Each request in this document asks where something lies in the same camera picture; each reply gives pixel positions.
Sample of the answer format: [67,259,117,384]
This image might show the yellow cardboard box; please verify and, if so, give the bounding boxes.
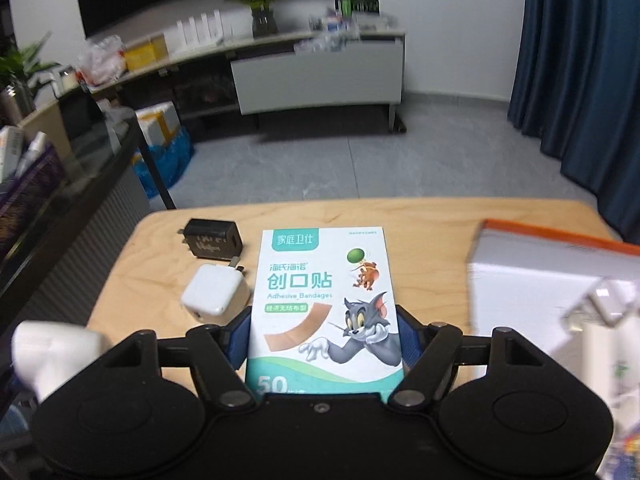
[123,34,169,72]

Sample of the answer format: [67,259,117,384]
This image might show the blue curtain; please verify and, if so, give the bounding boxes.
[507,0,640,247]

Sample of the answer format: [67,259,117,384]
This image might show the white and yellow carton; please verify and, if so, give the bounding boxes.
[135,101,182,147]

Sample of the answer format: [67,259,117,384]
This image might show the purple tissue box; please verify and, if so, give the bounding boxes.
[0,142,69,252]

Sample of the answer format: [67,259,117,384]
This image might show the white soft lump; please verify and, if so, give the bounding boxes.
[12,321,104,404]

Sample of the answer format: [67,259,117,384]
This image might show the black and green box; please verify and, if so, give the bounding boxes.
[333,0,382,16]

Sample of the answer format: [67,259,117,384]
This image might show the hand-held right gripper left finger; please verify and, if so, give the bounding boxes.
[102,307,257,409]

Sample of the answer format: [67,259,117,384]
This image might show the orange and white cardboard box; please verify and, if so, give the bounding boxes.
[466,218,640,361]

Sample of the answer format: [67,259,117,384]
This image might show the black glass side table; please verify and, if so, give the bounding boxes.
[0,89,177,343]

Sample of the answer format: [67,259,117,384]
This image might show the green plant with thin leaves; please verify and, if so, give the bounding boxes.
[0,34,59,92]

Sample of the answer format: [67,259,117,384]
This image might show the dark glass vase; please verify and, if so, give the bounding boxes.
[251,6,279,39]

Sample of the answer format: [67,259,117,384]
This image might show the clear plastic tray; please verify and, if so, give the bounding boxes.
[352,14,397,31]

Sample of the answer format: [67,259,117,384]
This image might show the pile of clear plastic packets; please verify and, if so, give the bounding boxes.
[294,12,362,54]

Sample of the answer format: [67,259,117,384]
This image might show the white router with antennas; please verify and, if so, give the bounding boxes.
[162,10,224,54]

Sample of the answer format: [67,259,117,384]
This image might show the white tv cabinet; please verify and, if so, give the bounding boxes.
[86,24,409,137]

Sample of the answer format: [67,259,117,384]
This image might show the white teal bandage box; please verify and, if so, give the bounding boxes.
[244,227,407,404]

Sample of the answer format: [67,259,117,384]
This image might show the blue plastic bag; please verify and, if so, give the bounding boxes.
[132,125,195,200]

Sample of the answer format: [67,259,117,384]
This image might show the white printed box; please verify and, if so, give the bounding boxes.
[540,322,640,480]

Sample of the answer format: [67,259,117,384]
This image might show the black charger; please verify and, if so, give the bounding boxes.
[176,218,245,261]

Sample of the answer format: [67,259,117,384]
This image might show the white cube charger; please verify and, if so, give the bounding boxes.
[180,258,252,325]

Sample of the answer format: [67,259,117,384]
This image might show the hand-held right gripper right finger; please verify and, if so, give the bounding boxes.
[389,305,549,409]

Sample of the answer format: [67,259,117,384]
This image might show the red and white plastic bag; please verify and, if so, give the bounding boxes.
[77,35,127,89]

